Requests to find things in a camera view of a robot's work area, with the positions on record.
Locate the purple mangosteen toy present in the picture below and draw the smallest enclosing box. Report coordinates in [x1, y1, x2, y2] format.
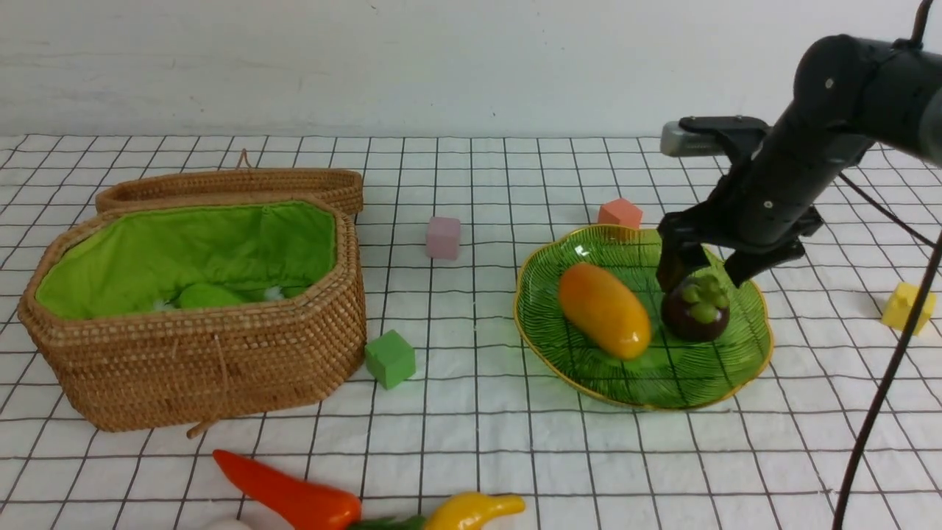
[660, 274, 731, 343]

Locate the yellow foam cube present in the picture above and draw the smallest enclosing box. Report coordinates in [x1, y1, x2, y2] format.
[881, 282, 938, 336]

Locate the green glass leaf plate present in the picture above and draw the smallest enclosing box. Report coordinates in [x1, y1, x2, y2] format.
[514, 225, 774, 410]

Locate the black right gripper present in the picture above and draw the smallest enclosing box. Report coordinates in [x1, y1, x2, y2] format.
[656, 135, 825, 293]

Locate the white radish toy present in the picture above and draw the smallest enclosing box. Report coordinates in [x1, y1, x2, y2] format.
[199, 519, 252, 530]

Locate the orange foam cube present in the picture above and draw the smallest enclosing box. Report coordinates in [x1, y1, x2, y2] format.
[596, 197, 645, 230]

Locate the yellow banana toy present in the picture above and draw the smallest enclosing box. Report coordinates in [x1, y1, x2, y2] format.
[422, 491, 527, 529]

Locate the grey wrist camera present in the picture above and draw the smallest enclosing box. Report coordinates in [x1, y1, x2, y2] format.
[659, 115, 771, 165]

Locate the pink foam cube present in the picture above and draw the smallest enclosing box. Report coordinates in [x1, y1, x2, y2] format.
[426, 216, 461, 261]

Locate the red chili pepper toy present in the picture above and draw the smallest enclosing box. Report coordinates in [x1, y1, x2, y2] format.
[213, 450, 426, 529]

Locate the green chayote gourd toy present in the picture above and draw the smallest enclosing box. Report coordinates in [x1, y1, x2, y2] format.
[175, 283, 247, 309]

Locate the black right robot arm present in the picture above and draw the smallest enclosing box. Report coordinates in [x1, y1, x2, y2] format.
[656, 35, 941, 293]

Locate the woven rattan basket green lining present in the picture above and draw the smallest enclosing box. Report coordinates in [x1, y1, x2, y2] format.
[18, 192, 367, 432]

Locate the white black grid tablecloth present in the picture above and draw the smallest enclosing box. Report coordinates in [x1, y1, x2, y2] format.
[1, 134, 931, 529]

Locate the green foam cube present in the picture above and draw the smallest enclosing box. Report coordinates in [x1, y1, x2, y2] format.
[364, 330, 417, 390]

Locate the orange mango toy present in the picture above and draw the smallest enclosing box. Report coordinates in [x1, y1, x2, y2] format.
[558, 262, 653, 360]

